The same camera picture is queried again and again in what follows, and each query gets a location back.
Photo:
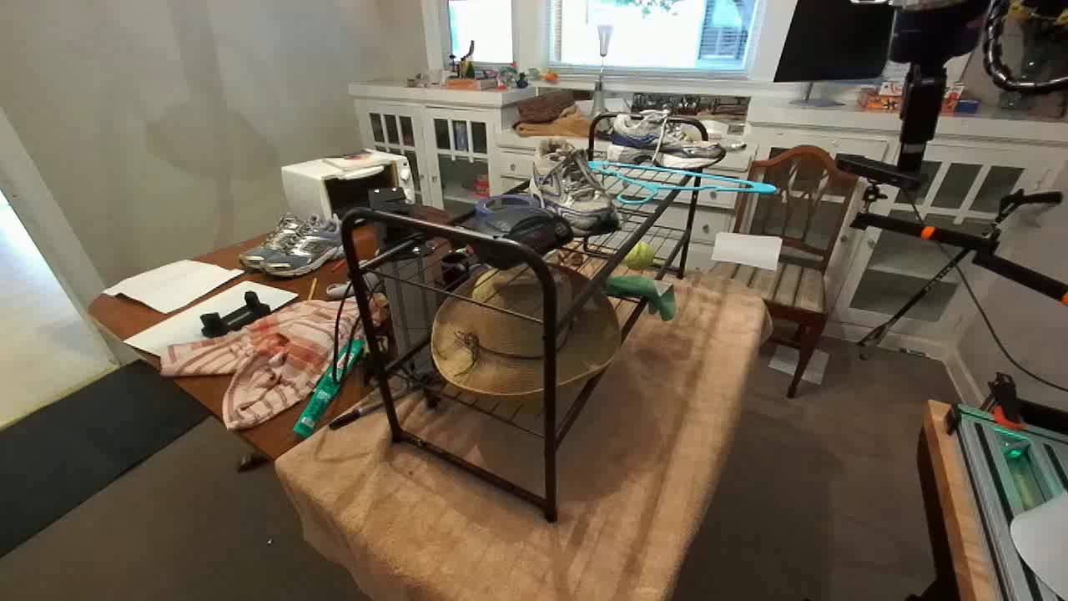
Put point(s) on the grey sneaker on rack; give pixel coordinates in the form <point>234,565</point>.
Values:
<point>565,184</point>

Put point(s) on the white toaster oven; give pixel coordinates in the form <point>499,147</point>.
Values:
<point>333,184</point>

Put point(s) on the black metal shoe rack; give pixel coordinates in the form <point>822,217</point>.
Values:
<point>430,256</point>

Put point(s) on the black monitor screen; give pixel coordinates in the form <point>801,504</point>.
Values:
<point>837,41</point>

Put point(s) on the white sneaker far rack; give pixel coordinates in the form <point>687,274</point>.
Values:
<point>671,140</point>

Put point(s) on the white cabinet with glass doors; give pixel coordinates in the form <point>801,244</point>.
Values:
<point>471,140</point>

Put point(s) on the white paper sheet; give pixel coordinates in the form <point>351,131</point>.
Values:
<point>173,284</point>

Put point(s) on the teal plastic clothing hanger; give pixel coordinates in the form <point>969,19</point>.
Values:
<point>636,184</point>

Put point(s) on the pink striped shirt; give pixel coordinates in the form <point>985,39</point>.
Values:
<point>268,365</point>

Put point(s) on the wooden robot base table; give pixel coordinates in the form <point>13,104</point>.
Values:
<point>957,530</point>

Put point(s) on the beige table cloth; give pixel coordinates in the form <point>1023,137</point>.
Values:
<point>636,478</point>

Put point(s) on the tan straw hat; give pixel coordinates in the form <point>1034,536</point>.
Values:
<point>487,339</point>

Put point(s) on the green lit aluminium frame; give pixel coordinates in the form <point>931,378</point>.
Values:
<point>1020,478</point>

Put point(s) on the black dumbbell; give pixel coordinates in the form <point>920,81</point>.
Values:
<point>247,312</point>

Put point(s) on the grey blue sneaker pair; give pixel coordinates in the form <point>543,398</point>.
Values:
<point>295,247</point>

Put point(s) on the teal green tool handle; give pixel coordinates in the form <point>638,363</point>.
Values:
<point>327,389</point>

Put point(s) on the black camera tripod stand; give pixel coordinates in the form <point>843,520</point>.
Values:
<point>981,247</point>

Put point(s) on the brown wooden table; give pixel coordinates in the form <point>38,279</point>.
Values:
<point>120,317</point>

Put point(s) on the brown wooden chair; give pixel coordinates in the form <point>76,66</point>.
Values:
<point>807,212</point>

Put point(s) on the yellow tennis ball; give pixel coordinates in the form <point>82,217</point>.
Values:
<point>638,258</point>

